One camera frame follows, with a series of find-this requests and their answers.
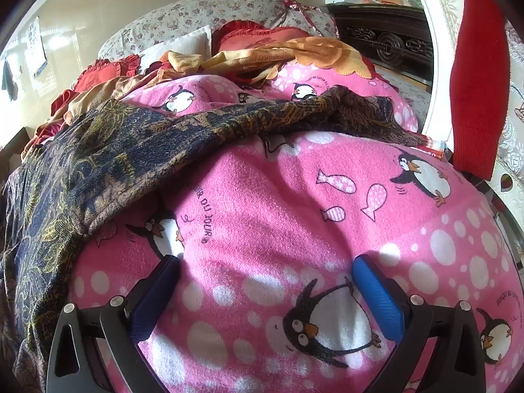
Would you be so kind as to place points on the white pillow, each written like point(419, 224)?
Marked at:
point(180, 45)

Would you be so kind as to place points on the white chair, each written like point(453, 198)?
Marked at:
point(428, 28)

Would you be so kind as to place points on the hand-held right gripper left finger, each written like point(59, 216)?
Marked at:
point(155, 299)

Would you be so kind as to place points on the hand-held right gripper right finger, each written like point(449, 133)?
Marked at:
point(378, 299)

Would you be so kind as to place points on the wall calendar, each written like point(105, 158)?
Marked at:
point(37, 49)

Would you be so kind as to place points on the floral bed cover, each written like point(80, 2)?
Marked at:
point(184, 12)

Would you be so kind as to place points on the grey patterned rug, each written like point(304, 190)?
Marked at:
point(409, 86)

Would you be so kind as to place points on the dark cloth on wall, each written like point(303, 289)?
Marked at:
point(10, 80)

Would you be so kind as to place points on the pink penguin print blanket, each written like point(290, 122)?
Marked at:
point(286, 213)

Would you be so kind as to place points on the red knit garment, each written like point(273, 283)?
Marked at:
point(475, 90)

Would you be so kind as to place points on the dark patterned garment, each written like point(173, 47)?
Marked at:
point(102, 151)

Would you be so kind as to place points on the dark carved wooden cabinet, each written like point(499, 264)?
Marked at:
point(380, 37)

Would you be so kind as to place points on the orange blanket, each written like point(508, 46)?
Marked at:
point(327, 53)

